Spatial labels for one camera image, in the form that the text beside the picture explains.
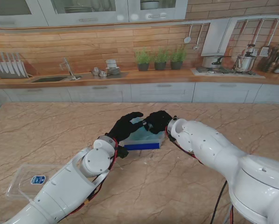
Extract red black arm cable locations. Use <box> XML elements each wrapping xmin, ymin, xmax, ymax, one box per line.
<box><xmin>57</xmin><ymin>139</ymin><xmax>119</xmax><ymax>220</ymax></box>
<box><xmin>165</xmin><ymin>127</ymin><xmax>235</xmax><ymax>224</ymax></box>

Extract white lower kitchen cabinets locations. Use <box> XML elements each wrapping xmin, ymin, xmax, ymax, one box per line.
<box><xmin>0</xmin><ymin>81</ymin><xmax>279</xmax><ymax>105</ymax></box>

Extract steel kitchen sink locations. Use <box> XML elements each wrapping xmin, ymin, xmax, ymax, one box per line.
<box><xmin>31</xmin><ymin>76</ymin><xmax>69</xmax><ymax>84</ymax></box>

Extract clear crate with blue tape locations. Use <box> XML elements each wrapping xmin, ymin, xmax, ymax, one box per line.
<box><xmin>119</xmin><ymin>116</ymin><xmax>167</xmax><ymax>151</ymax></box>

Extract wooden pepper mills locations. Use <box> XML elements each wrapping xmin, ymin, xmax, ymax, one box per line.
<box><xmin>256</xmin><ymin>46</ymin><xmax>279</xmax><ymax>73</ymax></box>

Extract steel kitchen faucet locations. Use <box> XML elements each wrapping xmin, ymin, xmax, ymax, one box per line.
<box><xmin>59</xmin><ymin>57</ymin><xmax>82</xmax><ymax>81</ymax></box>

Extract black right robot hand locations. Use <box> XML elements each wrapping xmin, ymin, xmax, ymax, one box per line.
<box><xmin>143</xmin><ymin>111</ymin><xmax>174</xmax><ymax>135</ymax></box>

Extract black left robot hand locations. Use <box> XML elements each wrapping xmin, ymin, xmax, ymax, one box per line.
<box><xmin>105</xmin><ymin>112</ymin><xmax>147</xmax><ymax>143</ymax></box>

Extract wooden kitchen countertop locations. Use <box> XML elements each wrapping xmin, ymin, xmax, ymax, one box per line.
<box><xmin>0</xmin><ymin>69</ymin><xmax>279</xmax><ymax>91</ymax></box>

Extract red black left arm cable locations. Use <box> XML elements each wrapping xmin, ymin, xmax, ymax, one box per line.
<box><xmin>57</xmin><ymin>139</ymin><xmax>119</xmax><ymax>220</ymax></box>

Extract hanging steel grater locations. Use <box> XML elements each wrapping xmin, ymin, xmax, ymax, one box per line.
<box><xmin>259</xmin><ymin>20</ymin><xmax>279</xmax><ymax>57</ymax></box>

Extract knife block with knives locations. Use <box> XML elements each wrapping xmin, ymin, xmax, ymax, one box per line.
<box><xmin>0</xmin><ymin>52</ymin><xmax>29</xmax><ymax>79</ymax></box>

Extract white upper kitchen cabinets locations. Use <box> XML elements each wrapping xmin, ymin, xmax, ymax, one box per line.
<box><xmin>0</xmin><ymin>0</ymin><xmax>189</xmax><ymax>28</ymax></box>

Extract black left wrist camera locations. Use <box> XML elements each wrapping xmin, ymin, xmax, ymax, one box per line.
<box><xmin>117</xmin><ymin>146</ymin><xmax>130</xmax><ymax>159</ymax></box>

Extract white zip tie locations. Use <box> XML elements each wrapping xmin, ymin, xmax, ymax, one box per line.
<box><xmin>18</xmin><ymin>191</ymin><xmax>34</xmax><ymax>203</ymax></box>

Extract red black right arm cable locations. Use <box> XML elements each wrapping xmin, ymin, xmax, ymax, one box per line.
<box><xmin>165</xmin><ymin>127</ymin><xmax>235</xmax><ymax>224</ymax></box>

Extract clear lid with blue label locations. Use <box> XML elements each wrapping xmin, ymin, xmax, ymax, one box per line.
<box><xmin>5</xmin><ymin>164</ymin><xmax>61</xmax><ymax>201</ymax></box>

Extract hanging steel ladle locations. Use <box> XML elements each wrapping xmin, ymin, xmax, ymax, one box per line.
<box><xmin>192</xmin><ymin>23</ymin><xmax>205</xmax><ymax>51</ymax></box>

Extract green herb in black pot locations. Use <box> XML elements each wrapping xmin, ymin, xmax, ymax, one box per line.
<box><xmin>153</xmin><ymin>47</ymin><xmax>170</xmax><ymax>71</ymax></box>
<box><xmin>134</xmin><ymin>47</ymin><xmax>153</xmax><ymax>72</ymax></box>

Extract stack of white dishes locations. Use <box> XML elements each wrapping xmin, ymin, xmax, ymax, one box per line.
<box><xmin>105</xmin><ymin>59</ymin><xmax>121</xmax><ymax>77</ymax></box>

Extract white kitchen cabinets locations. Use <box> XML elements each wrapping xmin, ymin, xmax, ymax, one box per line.
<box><xmin>0</xmin><ymin>0</ymin><xmax>189</xmax><ymax>28</ymax></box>
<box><xmin>0</xmin><ymin>81</ymin><xmax>279</xmax><ymax>105</ymax></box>

